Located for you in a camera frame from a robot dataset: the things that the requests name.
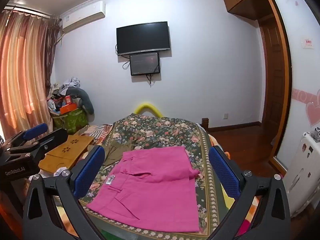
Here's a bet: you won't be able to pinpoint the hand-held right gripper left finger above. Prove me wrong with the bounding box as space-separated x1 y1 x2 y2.
22 145 106 240

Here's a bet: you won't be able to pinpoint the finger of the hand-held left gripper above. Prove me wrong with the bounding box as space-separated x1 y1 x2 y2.
7 128 68 166
4 123 48 146

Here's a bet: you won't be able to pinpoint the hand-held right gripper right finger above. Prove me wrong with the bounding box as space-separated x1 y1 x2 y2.
208 145 292 240

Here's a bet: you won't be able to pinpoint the pink pants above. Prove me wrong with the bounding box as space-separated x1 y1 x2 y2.
86 145 202 233

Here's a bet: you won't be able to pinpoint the olive green pants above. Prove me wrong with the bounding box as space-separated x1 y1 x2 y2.
101 140 137 167

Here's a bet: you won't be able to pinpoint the bamboo lap desk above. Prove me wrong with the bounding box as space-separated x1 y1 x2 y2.
38 135 95 173

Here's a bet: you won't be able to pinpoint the green storage box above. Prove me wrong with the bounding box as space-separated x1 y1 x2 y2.
52 107 89 135

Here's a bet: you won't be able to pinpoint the orange box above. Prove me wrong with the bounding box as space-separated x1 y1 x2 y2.
59 103 78 114

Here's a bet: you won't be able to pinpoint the striped cloth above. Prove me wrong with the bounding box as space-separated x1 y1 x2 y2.
79 124 114 140

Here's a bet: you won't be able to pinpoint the grey plush toy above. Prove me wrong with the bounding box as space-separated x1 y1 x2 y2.
65 87 95 114

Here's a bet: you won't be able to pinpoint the pile of clothes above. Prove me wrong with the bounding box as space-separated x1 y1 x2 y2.
49 77 82 98

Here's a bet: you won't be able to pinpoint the pink curtain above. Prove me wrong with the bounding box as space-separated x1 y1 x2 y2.
0 6 60 140

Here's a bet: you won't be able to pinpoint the floral blanket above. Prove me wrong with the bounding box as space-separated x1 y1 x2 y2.
77 113 238 240

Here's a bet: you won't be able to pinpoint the white appliance with stickers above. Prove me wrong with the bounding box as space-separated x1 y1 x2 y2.
282 130 320 218

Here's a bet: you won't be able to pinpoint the yellow foam tube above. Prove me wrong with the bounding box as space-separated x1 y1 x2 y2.
134 102 163 117

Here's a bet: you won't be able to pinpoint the wooden door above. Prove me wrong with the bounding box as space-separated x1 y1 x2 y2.
257 17 287 160

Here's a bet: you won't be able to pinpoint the white sliding wardrobe door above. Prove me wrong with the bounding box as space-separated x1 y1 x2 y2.
265 0 320 178

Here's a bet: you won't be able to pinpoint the white air conditioner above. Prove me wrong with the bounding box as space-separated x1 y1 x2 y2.
61 1 107 33

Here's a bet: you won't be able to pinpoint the small black wall monitor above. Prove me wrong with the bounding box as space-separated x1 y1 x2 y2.
129 52 161 76

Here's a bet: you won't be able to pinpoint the black wall television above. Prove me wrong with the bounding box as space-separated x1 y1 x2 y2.
116 21 172 56

